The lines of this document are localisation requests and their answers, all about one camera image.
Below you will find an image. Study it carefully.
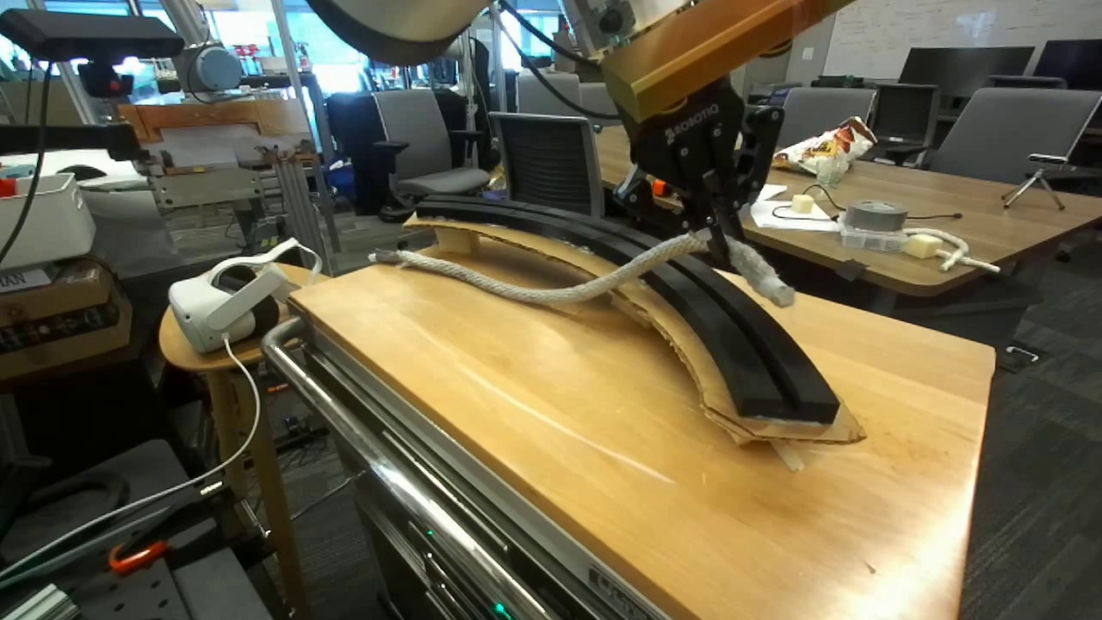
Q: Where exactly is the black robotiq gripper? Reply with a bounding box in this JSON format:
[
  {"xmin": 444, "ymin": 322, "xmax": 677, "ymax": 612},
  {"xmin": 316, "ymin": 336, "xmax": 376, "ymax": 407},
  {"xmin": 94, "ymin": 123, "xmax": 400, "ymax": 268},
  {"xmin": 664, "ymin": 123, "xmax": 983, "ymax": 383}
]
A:
[{"xmin": 628, "ymin": 82, "xmax": 785, "ymax": 268}]

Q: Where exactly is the white braided rope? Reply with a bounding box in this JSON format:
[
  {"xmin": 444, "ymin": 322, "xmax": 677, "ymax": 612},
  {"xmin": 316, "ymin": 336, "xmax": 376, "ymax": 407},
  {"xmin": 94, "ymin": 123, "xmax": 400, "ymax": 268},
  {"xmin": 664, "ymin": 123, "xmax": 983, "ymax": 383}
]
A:
[{"xmin": 373, "ymin": 227, "xmax": 798, "ymax": 311}]

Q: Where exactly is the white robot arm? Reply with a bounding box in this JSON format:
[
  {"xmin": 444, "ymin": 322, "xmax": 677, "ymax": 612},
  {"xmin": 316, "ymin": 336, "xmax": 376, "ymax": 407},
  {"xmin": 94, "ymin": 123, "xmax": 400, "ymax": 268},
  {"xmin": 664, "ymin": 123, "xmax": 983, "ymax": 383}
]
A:
[{"xmin": 307, "ymin": 0, "xmax": 815, "ymax": 264}]

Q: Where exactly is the black curved track object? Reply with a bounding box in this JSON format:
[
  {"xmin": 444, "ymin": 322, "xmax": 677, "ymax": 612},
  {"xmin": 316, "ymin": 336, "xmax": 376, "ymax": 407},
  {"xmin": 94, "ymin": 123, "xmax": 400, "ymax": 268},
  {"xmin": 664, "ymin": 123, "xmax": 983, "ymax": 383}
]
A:
[{"xmin": 416, "ymin": 200, "xmax": 839, "ymax": 422}]

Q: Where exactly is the white paper sheet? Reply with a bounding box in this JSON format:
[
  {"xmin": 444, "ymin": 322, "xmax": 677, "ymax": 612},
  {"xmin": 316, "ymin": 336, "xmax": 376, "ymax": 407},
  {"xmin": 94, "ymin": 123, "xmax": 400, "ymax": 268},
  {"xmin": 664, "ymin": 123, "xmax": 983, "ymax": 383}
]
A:
[{"xmin": 752, "ymin": 182, "xmax": 839, "ymax": 233}]

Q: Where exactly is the long wooden office table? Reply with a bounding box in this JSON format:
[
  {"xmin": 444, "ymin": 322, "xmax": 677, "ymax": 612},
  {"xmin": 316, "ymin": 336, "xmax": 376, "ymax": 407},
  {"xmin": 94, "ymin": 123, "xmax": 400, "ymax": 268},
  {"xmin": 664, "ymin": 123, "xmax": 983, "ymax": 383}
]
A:
[{"xmin": 591, "ymin": 120, "xmax": 1102, "ymax": 303}]

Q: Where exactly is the chips snack bag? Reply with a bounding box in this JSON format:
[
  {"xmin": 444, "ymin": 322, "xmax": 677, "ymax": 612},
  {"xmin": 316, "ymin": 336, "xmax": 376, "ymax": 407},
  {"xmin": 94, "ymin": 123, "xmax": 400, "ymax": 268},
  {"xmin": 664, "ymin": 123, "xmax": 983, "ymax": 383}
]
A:
[{"xmin": 773, "ymin": 118, "xmax": 879, "ymax": 180}]

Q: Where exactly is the grey tape roll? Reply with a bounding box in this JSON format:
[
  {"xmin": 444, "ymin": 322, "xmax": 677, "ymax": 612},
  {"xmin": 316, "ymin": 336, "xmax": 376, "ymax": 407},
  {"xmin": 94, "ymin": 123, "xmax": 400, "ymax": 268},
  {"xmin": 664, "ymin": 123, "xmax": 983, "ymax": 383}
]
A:
[{"xmin": 845, "ymin": 200, "xmax": 907, "ymax": 229}]

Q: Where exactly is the dark grey office chair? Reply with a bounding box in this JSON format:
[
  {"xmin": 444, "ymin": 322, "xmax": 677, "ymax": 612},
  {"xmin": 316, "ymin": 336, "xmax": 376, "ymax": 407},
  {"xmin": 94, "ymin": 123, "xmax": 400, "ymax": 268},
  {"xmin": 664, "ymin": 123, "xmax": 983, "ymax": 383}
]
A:
[{"xmin": 493, "ymin": 113, "xmax": 607, "ymax": 218}]

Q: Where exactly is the grey office chair right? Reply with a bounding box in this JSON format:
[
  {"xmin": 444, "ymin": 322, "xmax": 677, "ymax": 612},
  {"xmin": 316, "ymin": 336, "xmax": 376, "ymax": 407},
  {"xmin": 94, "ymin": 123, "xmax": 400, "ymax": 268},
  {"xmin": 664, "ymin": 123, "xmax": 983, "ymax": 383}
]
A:
[{"xmin": 931, "ymin": 87, "xmax": 1102, "ymax": 182}]

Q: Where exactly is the grey office chair left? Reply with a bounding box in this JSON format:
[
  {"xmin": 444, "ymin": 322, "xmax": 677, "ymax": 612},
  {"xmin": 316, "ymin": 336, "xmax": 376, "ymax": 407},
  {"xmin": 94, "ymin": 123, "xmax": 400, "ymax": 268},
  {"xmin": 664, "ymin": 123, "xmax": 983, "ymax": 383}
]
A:
[{"xmin": 376, "ymin": 89, "xmax": 488, "ymax": 200}]

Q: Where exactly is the white VR headset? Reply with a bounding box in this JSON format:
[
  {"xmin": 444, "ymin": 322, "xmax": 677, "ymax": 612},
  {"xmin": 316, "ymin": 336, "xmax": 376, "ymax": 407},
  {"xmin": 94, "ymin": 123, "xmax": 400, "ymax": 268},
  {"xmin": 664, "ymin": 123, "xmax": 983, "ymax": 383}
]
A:
[{"xmin": 170, "ymin": 239, "xmax": 324, "ymax": 356}]

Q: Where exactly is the round wooden stool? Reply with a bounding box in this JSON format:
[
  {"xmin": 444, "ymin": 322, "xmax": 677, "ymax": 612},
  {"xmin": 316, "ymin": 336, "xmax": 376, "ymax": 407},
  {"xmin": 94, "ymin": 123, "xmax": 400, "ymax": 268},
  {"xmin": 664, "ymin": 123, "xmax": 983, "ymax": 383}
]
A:
[{"xmin": 160, "ymin": 311, "xmax": 309, "ymax": 620}]

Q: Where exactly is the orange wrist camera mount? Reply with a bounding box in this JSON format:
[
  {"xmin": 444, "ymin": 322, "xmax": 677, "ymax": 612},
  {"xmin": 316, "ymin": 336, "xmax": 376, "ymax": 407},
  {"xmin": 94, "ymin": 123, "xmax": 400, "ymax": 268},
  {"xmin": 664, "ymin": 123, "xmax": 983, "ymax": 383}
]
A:
[{"xmin": 604, "ymin": 0, "xmax": 851, "ymax": 120}]

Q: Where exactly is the metal cart with handle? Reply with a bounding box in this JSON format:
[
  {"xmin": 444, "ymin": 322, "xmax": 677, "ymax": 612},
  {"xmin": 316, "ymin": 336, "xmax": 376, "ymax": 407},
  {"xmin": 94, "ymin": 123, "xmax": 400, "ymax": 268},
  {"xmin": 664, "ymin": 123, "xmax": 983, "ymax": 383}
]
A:
[{"xmin": 263, "ymin": 318, "xmax": 668, "ymax": 620}]

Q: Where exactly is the white headset cable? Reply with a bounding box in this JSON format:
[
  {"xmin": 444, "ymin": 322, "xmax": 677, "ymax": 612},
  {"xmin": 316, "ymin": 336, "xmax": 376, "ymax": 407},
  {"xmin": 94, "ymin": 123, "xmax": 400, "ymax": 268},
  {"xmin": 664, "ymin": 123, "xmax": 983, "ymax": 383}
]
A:
[{"xmin": 0, "ymin": 333, "xmax": 264, "ymax": 583}]

